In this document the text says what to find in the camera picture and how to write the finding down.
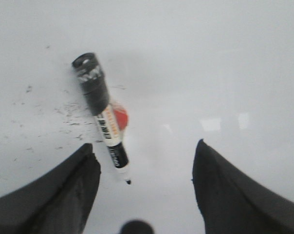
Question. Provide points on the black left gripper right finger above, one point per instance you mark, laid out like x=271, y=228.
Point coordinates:
x=231, y=202

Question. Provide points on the white glossy whiteboard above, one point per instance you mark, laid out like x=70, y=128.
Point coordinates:
x=185, y=70

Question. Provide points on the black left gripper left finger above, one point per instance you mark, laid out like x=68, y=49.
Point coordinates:
x=59, y=202

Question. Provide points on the black whiteboard marker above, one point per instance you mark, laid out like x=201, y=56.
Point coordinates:
x=91, y=78

